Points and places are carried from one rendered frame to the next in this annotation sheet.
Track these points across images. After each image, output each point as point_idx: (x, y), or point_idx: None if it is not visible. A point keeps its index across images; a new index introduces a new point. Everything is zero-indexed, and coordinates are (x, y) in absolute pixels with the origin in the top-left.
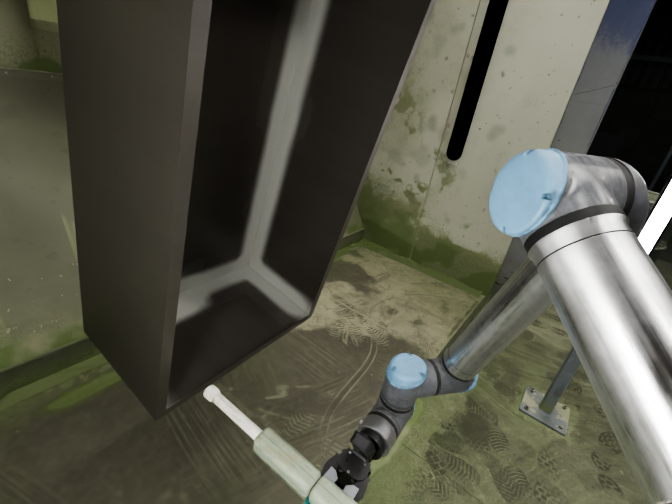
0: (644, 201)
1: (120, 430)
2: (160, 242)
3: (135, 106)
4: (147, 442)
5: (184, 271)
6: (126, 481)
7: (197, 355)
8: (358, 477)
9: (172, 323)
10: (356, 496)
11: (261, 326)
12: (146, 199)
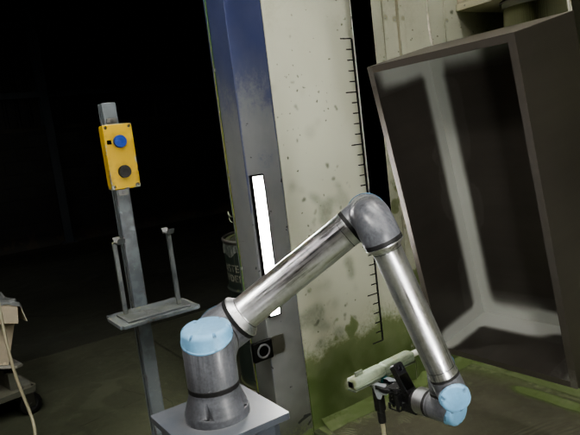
0: (352, 214)
1: (505, 413)
2: (413, 236)
3: (416, 183)
4: (498, 425)
5: (543, 304)
6: (467, 424)
7: (488, 347)
8: (389, 386)
9: (422, 280)
10: (380, 387)
11: (538, 364)
12: (418, 217)
